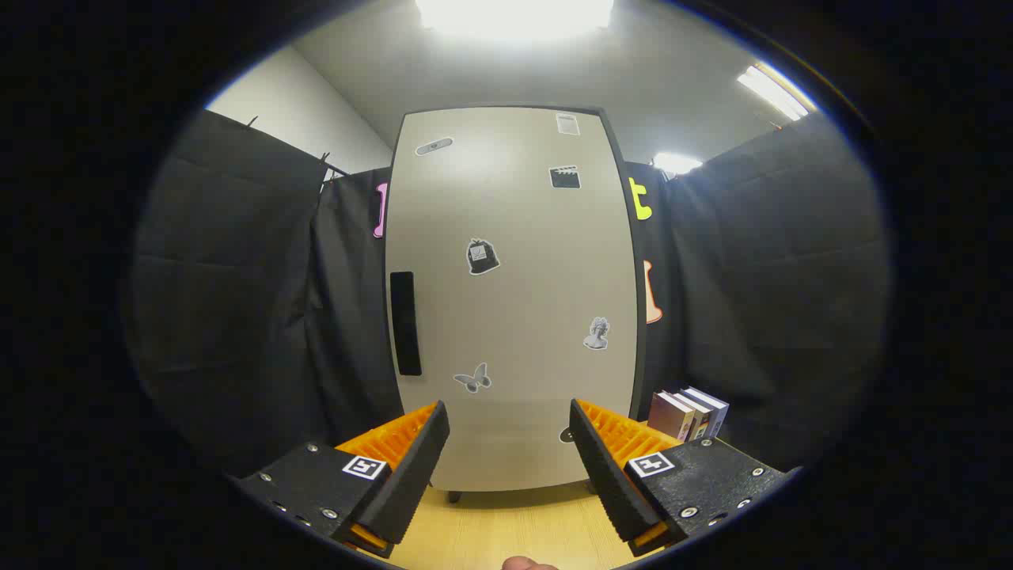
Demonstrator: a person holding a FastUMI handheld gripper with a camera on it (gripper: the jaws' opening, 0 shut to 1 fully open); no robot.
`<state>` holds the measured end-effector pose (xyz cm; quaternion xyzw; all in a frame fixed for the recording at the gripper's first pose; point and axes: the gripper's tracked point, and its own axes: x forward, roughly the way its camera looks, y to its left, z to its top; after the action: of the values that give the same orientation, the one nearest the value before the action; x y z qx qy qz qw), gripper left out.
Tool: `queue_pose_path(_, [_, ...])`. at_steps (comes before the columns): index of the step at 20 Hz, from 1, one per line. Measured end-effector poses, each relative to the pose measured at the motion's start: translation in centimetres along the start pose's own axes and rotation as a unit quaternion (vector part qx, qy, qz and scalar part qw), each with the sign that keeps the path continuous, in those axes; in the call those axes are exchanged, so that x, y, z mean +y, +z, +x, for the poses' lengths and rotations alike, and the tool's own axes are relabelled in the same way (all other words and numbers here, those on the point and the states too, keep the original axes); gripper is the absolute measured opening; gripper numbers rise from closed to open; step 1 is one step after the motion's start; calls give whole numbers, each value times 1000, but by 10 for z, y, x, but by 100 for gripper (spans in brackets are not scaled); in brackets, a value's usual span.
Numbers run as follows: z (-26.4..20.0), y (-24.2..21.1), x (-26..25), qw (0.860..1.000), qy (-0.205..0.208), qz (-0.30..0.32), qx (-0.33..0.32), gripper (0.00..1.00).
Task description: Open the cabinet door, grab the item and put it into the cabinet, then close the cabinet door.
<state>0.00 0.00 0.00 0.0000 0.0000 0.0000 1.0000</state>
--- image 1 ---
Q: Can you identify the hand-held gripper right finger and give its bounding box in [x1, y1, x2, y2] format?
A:
[568, 398, 796, 557]

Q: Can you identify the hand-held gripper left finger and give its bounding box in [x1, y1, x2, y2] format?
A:
[237, 400, 452, 559]

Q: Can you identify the black door handle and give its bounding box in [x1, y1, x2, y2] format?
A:
[389, 272, 423, 376]

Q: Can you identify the brown spine book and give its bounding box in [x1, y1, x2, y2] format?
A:
[677, 389, 713, 442]

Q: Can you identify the dark grey cabinet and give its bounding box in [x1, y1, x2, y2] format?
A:
[384, 103, 651, 505]

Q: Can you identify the black backdrop cloth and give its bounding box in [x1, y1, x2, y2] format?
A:
[131, 109, 891, 476]

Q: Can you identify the small ceiling light panel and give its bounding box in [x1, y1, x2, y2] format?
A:
[653, 152, 703, 176]

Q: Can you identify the long ceiling light strip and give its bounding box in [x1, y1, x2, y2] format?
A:
[738, 63, 816, 121]

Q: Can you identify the large ceiling light panel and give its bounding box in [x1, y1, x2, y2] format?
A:
[415, 0, 614, 39]

